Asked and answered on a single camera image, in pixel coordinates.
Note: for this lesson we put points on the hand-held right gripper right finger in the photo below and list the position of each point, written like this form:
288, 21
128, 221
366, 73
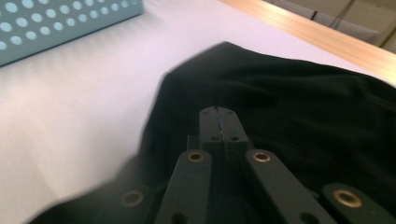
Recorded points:
232, 127

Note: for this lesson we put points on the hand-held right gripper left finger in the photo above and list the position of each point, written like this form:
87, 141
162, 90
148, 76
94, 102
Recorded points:
210, 127

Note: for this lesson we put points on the black pants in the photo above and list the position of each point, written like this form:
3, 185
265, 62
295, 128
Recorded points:
295, 109

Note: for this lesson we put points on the light blue perforated basket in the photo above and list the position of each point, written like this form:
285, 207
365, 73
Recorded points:
56, 28

